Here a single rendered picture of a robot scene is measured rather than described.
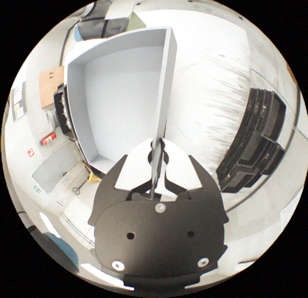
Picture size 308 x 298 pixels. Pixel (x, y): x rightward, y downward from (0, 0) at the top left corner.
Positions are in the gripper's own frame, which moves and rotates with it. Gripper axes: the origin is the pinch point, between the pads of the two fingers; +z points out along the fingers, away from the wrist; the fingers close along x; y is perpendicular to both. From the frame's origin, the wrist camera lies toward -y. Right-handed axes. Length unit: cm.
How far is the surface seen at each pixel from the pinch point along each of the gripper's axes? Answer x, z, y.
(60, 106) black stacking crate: -83, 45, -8
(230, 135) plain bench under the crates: 43, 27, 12
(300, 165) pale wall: 273, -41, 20
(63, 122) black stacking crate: -84, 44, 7
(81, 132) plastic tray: -18.8, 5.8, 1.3
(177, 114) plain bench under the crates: 11.7, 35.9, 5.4
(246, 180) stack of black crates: 109, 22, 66
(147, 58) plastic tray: -1.5, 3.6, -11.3
